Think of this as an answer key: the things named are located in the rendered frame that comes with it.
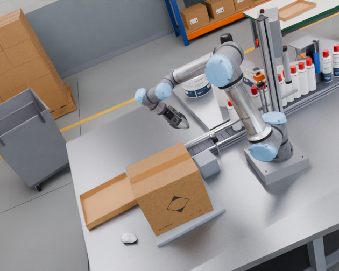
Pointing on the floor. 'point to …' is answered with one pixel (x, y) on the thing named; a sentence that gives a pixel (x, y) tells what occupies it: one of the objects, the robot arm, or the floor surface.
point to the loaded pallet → (23, 65)
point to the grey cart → (28, 138)
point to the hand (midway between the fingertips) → (188, 127)
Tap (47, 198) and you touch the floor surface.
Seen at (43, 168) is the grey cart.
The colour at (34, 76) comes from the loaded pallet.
